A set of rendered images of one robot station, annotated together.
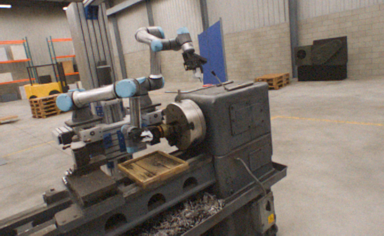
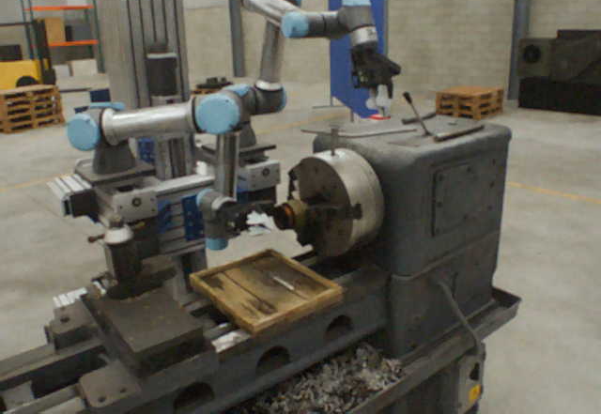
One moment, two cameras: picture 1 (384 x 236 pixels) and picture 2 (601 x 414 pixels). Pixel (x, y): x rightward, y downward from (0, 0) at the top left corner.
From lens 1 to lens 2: 25 cm
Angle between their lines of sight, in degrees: 8
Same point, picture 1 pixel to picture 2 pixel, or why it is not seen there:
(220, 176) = (399, 314)
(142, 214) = (244, 385)
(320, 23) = not seen: outside the picture
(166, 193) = (292, 345)
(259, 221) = (454, 398)
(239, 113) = (452, 190)
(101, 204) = (174, 369)
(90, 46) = (138, 7)
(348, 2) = not seen: outside the picture
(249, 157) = (455, 279)
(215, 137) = (400, 237)
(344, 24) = not seen: outside the picture
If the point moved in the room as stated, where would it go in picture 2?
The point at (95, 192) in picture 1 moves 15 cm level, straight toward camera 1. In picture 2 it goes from (161, 344) to (177, 385)
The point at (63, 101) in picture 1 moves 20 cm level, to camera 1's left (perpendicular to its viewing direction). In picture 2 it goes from (81, 130) to (18, 133)
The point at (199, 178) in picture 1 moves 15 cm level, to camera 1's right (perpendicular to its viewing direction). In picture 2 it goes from (357, 316) to (406, 314)
